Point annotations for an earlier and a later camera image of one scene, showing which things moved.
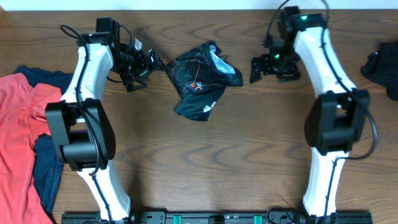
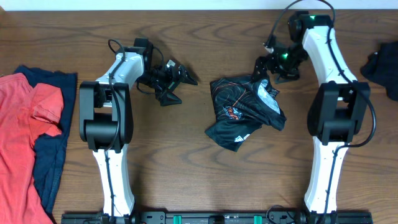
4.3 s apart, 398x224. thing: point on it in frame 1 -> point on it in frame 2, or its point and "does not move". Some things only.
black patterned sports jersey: (199, 76) -> (242, 104)
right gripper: (291, 74) does not move
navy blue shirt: (48, 168) does not move
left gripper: (153, 58) -> (172, 83)
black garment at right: (382, 66) does not move
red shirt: (23, 116) does not move
